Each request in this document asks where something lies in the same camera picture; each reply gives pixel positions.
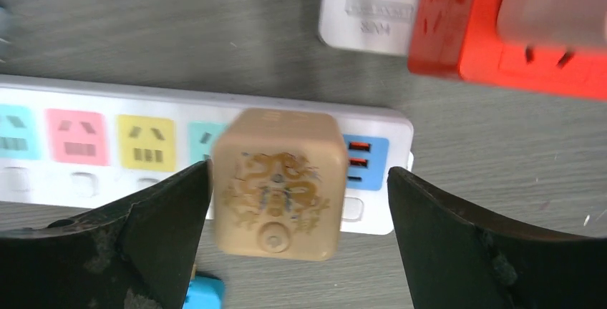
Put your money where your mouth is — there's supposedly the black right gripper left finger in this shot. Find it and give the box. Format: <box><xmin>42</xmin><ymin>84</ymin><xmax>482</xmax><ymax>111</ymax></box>
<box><xmin>1</xmin><ymin>161</ymin><xmax>212</xmax><ymax>308</ymax></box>

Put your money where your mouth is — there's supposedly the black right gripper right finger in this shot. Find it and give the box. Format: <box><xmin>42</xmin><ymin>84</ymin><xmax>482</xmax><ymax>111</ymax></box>
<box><xmin>387</xmin><ymin>167</ymin><xmax>606</xmax><ymax>308</ymax></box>

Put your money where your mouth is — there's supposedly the small white USB power strip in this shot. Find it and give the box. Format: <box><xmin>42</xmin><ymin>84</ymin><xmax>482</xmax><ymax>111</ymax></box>
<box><xmin>319</xmin><ymin>0</ymin><xmax>419</xmax><ymax>57</ymax></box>

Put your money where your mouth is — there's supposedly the beige cube socket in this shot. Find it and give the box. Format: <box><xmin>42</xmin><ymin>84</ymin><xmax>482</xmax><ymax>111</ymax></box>
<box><xmin>211</xmin><ymin>108</ymin><xmax>349</xmax><ymax>261</ymax></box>

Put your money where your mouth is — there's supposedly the long white colourful power strip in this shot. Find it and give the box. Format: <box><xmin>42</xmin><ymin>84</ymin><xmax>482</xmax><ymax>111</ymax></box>
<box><xmin>1</xmin><ymin>75</ymin><xmax>414</xmax><ymax>235</ymax></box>

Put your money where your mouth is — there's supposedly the red cube socket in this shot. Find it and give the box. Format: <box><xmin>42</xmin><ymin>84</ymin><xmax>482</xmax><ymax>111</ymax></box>
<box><xmin>407</xmin><ymin>0</ymin><xmax>606</xmax><ymax>101</ymax></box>

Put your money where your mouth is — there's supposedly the pink USB charger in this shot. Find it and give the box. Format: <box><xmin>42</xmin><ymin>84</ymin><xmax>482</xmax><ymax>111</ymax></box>
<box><xmin>496</xmin><ymin>0</ymin><xmax>606</xmax><ymax>51</ymax></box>

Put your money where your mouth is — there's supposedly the blue square case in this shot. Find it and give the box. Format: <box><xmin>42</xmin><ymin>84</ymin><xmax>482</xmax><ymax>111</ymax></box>
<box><xmin>183</xmin><ymin>274</ymin><xmax>225</xmax><ymax>309</ymax></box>

